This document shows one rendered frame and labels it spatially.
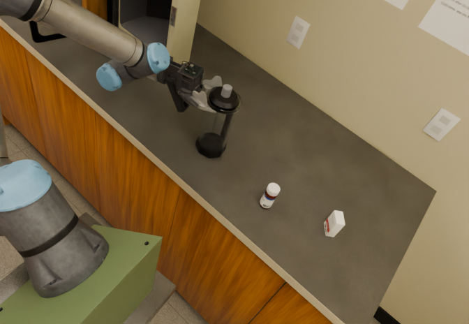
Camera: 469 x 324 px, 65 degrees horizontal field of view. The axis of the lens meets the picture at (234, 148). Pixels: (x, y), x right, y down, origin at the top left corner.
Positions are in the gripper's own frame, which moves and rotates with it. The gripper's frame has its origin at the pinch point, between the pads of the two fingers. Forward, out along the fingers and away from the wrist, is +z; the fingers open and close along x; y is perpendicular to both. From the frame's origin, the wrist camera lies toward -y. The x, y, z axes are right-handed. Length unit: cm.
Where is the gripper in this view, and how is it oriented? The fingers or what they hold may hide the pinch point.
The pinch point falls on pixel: (220, 103)
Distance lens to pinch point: 112.3
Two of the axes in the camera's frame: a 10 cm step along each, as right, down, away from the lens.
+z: 8.9, 4.2, -1.5
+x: 4.1, -6.1, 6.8
